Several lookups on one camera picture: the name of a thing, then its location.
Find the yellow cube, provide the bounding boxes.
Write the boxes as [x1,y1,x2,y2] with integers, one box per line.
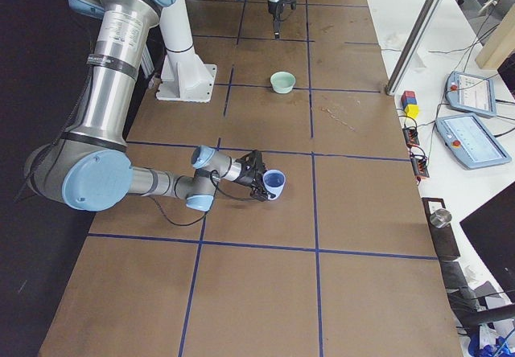
[404,104,419,119]

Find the red cube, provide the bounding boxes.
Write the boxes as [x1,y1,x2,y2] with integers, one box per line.
[402,90,415,99]

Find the teach pendant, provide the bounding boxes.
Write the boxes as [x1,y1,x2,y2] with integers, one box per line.
[444,71,497,117]
[435,113,512,170]

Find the green ceramic bowl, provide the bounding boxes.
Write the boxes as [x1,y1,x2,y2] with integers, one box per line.
[270,72,296,94]

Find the blue plastic cup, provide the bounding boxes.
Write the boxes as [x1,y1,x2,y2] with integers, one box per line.
[262,170,286,200]

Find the aluminium frame post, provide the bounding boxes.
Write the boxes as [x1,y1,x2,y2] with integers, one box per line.
[385,0,442,96]

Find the black monitor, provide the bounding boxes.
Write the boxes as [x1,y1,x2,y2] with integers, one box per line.
[460,184,515,302]

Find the near teach pendant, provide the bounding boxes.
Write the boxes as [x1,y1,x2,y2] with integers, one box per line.
[435,113,512,170]

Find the blue cube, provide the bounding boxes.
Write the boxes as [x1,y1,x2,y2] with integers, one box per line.
[401,96,418,109]

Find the steel cup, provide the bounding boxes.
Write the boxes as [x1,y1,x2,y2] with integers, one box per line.
[429,208,452,228]

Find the far teach pendant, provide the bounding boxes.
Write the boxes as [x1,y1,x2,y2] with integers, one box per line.
[444,71,497,117]

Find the black orange adapter lower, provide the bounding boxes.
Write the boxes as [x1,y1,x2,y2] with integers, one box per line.
[410,154,430,182]

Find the wooden beam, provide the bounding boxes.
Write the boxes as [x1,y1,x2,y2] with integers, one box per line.
[476,6,515,70]

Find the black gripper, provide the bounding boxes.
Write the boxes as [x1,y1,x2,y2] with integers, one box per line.
[267,0,297,38]
[234,150,278,202]

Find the black scale block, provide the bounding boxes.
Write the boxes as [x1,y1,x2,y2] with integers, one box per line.
[422,197,460,261]

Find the black orange adapter upper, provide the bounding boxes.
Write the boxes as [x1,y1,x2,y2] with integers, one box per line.
[402,127,419,147]

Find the white camera mast with base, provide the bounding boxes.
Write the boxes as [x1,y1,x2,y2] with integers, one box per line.
[156,0,217,103]

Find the black orange adapter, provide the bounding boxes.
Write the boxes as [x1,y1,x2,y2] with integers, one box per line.
[410,154,430,182]
[402,127,419,147]

